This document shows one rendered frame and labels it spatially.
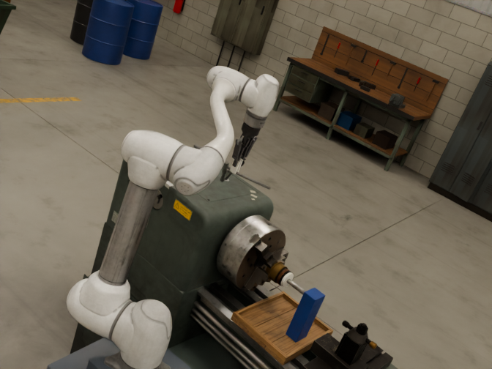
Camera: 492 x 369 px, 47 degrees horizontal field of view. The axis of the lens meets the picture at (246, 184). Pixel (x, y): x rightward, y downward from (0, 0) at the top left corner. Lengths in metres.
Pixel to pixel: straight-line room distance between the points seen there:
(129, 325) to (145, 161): 0.57
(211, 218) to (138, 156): 0.59
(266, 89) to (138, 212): 0.71
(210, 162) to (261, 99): 0.50
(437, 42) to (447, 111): 1.01
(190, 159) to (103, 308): 0.62
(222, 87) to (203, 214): 0.53
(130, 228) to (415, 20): 7.47
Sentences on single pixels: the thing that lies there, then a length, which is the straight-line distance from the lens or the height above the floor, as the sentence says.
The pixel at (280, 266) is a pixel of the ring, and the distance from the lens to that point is 2.43.
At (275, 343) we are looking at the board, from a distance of 2.41.
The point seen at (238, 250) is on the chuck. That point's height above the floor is 1.14.
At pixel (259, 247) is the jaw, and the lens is 2.38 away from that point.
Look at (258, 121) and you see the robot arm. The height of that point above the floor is 1.66.
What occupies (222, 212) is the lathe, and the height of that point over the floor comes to 1.24.
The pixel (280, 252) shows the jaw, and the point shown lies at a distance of 2.55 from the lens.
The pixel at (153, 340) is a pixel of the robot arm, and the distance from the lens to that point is 2.02.
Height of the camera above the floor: 2.29
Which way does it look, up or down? 22 degrees down
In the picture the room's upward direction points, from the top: 20 degrees clockwise
